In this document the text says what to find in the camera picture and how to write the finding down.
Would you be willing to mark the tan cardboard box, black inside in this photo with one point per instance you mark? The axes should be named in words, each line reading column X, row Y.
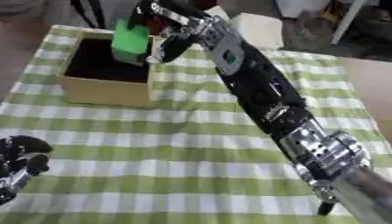
column 104, row 92

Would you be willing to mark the white cushioned chair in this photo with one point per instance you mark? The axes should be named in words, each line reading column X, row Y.
column 260, row 29

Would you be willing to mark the white slanted pole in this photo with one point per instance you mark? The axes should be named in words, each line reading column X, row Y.
column 347, row 20

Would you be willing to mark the green rectangular block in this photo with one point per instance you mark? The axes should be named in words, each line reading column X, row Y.
column 128, row 40

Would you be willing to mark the silver and black right robot arm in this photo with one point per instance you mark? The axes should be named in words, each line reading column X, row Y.
column 265, row 87

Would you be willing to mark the black tripod legs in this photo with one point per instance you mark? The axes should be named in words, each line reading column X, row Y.
column 94, row 11

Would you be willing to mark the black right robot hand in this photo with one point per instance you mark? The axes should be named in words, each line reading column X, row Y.
column 176, row 46

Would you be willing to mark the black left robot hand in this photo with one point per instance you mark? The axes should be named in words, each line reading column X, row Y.
column 23, row 148

